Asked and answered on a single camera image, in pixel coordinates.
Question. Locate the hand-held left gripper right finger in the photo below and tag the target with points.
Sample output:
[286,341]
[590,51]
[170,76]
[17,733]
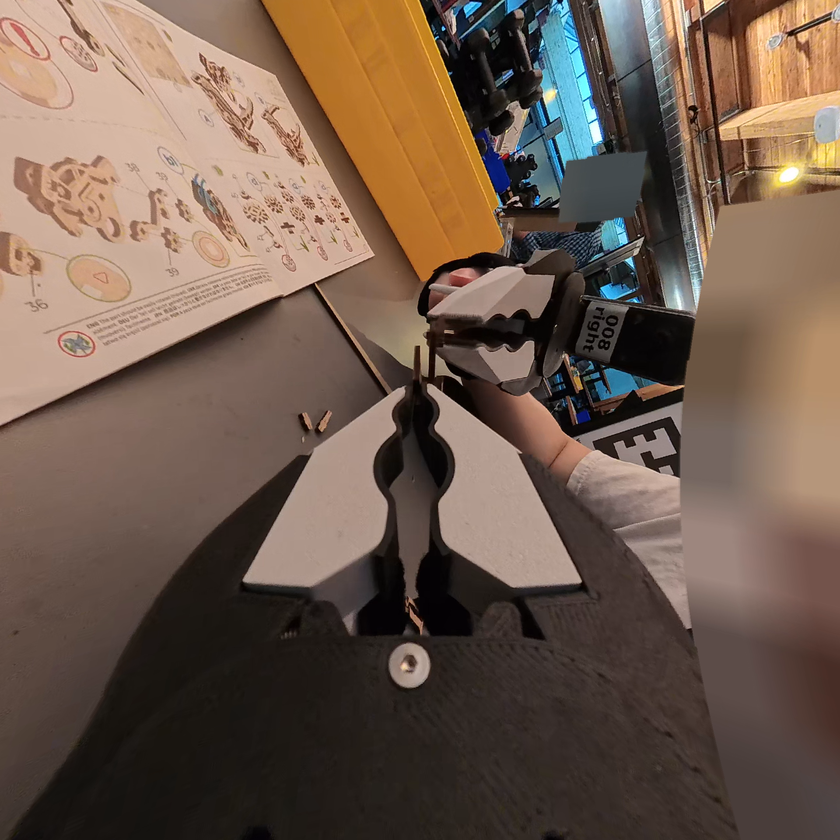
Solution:
[512,525]

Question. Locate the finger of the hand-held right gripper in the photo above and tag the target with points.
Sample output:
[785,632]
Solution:
[512,361]
[499,292]

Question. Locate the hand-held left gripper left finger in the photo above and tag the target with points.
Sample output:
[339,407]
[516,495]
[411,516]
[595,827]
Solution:
[315,525]

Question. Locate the wooden link arm piece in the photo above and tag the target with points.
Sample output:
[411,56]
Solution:
[449,336]

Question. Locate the wooden bracket plate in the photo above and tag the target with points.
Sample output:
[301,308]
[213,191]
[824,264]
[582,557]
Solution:
[420,374]

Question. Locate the person's right forearm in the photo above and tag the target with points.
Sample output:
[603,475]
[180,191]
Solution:
[525,426]

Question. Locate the person's right hand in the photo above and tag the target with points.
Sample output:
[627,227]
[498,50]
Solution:
[469,275]

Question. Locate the black white marker sign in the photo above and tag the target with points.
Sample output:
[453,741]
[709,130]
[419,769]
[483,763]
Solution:
[636,446]

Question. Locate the thin wooden strip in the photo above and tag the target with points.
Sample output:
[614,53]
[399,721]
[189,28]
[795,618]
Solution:
[354,341]

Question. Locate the yellow plastic bin stack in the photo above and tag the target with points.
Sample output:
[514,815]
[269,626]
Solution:
[394,131]

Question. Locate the black dumbbells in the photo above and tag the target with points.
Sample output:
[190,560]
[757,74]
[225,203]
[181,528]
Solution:
[499,79]

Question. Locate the open instruction booklet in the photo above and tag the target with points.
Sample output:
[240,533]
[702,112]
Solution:
[131,229]

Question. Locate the silver ventilation duct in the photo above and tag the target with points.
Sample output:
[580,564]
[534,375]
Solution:
[679,164]

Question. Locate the glowing wall lamp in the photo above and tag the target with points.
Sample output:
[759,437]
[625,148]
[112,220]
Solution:
[787,174]

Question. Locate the wooden wall shelf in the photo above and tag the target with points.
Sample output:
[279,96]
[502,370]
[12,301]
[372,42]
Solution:
[774,65]

